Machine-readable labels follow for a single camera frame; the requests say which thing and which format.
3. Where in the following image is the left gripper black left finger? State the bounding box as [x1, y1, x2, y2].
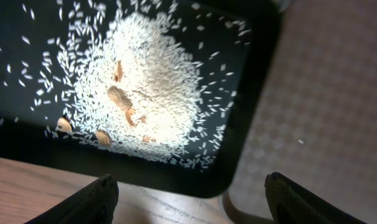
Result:
[27, 174, 119, 224]

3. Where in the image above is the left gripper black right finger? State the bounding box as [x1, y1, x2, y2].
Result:
[264, 172, 365, 224]

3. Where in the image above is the brown serving tray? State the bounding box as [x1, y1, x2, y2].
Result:
[229, 0, 377, 223]

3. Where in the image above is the spilled rice pile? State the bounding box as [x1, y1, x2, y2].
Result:
[72, 12, 200, 160]

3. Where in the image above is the black rectangular tray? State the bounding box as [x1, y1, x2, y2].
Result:
[0, 1, 280, 198]

